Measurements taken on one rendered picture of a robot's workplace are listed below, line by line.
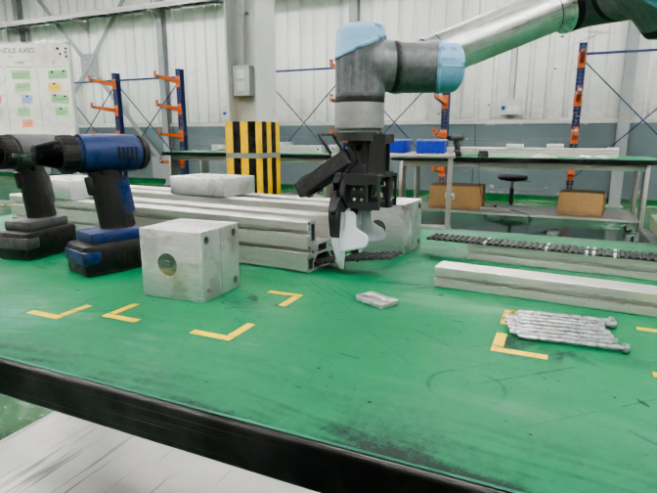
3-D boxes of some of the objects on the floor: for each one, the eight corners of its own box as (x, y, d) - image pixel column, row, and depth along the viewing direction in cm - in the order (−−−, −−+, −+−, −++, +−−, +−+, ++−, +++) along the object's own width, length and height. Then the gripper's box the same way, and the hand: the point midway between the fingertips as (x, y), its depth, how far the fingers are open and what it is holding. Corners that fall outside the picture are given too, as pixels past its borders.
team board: (-55, 227, 567) (-84, 39, 526) (-22, 220, 616) (-46, 47, 575) (77, 229, 556) (57, 37, 515) (101, 222, 605) (84, 45, 564)
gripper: (372, 131, 72) (371, 279, 76) (404, 132, 82) (400, 262, 87) (320, 132, 76) (320, 272, 80) (355, 132, 86) (354, 256, 91)
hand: (346, 256), depth 85 cm, fingers closed on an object, 5 cm apart
